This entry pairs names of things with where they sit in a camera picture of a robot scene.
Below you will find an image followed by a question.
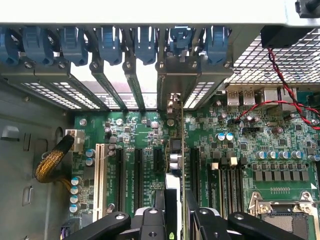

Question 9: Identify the red black twisted wire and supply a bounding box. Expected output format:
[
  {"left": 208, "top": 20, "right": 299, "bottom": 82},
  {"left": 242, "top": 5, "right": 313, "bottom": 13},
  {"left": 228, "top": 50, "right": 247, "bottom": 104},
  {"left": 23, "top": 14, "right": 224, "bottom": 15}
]
[{"left": 234, "top": 47, "right": 320, "bottom": 131}]

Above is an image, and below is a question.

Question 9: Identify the long black expansion slot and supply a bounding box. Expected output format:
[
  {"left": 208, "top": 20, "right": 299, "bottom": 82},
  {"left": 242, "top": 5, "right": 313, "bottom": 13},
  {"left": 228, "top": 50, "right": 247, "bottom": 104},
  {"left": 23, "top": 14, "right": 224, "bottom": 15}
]
[
  {"left": 189, "top": 146, "right": 201, "bottom": 213},
  {"left": 134, "top": 147, "right": 145, "bottom": 212},
  {"left": 115, "top": 147, "right": 127, "bottom": 213}
]

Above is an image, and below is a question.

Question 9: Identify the short black expansion slot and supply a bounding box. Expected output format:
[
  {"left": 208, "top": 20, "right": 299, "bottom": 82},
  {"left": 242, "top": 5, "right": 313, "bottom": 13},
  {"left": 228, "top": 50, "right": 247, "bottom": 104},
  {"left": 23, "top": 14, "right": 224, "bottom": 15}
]
[{"left": 153, "top": 146, "right": 166, "bottom": 174}]

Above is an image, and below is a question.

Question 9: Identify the perforated slot cover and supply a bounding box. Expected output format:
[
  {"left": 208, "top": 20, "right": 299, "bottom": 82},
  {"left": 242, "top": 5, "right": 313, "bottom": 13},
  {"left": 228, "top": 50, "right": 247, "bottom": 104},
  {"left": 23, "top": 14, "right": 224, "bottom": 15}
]
[
  {"left": 0, "top": 62, "right": 83, "bottom": 111},
  {"left": 183, "top": 59, "right": 227, "bottom": 110},
  {"left": 33, "top": 61, "right": 111, "bottom": 111}
]

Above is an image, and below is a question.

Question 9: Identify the white expansion slot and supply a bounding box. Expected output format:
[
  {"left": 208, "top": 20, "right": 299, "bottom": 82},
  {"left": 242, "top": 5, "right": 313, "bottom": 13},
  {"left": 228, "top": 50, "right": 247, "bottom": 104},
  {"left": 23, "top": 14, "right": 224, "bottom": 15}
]
[{"left": 92, "top": 142, "right": 106, "bottom": 223}]

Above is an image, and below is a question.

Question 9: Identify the CPU socket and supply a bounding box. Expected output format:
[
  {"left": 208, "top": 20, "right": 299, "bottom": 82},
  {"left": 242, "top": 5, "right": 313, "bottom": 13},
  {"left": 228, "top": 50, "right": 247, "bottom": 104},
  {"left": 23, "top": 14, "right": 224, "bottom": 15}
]
[{"left": 248, "top": 190, "right": 316, "bottom": 240}]

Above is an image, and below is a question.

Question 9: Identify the silver network port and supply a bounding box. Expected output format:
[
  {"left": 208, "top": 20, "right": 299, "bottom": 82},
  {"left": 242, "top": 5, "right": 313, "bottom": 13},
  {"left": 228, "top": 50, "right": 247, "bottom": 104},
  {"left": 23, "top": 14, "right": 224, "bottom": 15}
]
[{"left": 263, "top": 86, "right": 298, "bottom": 112}]

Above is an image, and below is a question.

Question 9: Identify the yellow black braided wire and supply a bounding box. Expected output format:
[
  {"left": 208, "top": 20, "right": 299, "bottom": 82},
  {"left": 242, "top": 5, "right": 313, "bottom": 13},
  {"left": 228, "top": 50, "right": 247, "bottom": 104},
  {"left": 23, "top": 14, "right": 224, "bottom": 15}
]
[{"left": 33, "top": 128, "right": 85, "bottom": 192}]

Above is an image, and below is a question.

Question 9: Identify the green motherboard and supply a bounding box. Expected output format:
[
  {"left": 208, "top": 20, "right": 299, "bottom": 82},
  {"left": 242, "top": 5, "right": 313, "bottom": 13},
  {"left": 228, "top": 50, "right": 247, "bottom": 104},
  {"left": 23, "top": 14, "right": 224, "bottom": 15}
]
[{"left": 71, "top": 87, "right": 320, "bottom": 240}]

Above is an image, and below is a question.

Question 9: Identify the silver USB port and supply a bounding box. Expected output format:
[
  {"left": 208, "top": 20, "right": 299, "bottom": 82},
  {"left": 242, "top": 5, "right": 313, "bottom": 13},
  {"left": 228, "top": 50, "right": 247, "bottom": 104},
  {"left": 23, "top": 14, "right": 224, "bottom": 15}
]
[
  {"left": 226, "top": 88, "right": 241, "bottom": 106},
  {"left": 241, "top": 88, "right": 256, "bottom": 106}
]

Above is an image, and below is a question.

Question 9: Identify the black switch block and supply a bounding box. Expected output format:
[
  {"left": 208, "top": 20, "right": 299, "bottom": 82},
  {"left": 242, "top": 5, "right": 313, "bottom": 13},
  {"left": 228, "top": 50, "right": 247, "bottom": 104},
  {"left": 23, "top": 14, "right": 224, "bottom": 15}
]
[{"left": 259, "top": 24, "right": 315, "bottom": 49}]

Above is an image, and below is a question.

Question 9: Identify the black RAM slot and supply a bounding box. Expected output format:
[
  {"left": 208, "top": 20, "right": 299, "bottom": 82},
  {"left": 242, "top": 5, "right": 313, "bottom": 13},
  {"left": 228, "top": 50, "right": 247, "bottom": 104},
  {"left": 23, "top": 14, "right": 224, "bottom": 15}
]
[
  {"left": 233, "top": 159, "right": 249, "bottom": 213},
  {"left": 221, "top": 159, "right": 234, "bottom": 213}
]

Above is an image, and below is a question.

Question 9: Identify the grey PC case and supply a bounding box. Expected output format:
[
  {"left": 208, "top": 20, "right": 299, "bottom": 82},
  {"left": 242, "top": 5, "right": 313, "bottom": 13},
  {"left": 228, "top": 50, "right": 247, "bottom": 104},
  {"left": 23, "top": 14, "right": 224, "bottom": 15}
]
[{"left": 0, "top": 0, "right": 320, "bottom": 240}]

